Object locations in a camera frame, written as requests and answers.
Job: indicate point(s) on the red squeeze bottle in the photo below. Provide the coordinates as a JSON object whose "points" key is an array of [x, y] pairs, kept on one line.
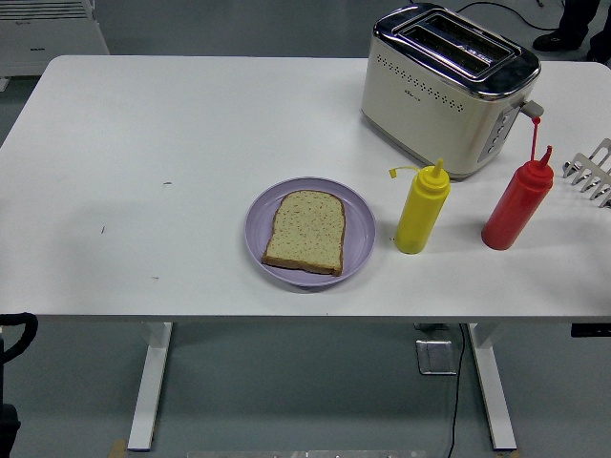
{"points": [[515, 210]]}

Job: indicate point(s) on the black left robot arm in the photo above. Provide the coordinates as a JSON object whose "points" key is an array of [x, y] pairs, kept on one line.
{"points": [[5, 429]]}

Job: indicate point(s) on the slice of bread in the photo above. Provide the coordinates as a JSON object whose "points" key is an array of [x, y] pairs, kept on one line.
{"points": [[305, 234]]}

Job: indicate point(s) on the purple round plate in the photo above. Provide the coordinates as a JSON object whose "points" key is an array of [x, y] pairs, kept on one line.
{"points": [[359, 238]]}

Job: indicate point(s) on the yellow squeeze bottle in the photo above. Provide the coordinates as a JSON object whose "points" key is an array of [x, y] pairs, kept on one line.
{"points": [[420, 214]]}

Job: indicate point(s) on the cream and chrome toaster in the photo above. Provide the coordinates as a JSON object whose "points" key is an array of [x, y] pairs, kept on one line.
{"points": [[420, 114]]}

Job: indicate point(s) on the metal floor outlet box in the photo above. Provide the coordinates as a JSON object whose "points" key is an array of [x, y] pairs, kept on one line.
{"points": [[435, 357]]}

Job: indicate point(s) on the white table leg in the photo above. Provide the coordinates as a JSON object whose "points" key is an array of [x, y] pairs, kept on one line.
{"points": [[494, 391], [150, 381]]}

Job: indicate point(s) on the silver metal toast rack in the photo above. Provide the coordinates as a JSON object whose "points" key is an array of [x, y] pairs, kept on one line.
{"points": [[584, 160]]}

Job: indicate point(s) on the black table control panel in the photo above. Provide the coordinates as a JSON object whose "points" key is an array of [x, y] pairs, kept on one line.
{"points": [[592, 330]]}

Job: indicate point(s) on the white ribbed appliance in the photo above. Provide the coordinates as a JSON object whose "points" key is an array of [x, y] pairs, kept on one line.
{"points": [[48, 38]]}

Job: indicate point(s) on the person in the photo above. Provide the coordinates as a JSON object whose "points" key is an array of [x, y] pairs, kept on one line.
{"points": [[577, 19]]}

